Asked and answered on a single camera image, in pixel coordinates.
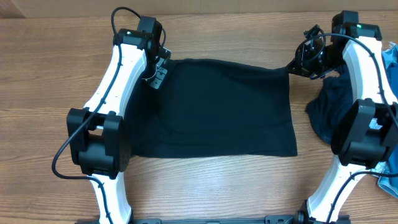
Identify black t-shirt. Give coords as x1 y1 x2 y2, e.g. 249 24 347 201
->
125 59 297 158

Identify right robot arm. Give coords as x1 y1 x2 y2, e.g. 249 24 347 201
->
265 11 397 223

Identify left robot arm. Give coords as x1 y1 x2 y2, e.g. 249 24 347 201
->
67 16 171 223

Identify dark navy shirt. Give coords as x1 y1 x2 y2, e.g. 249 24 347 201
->
305 65 353 144

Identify light blue denim jeans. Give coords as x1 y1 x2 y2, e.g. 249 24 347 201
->
369 42 398 199

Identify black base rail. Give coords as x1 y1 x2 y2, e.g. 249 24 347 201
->
74 214 352 224

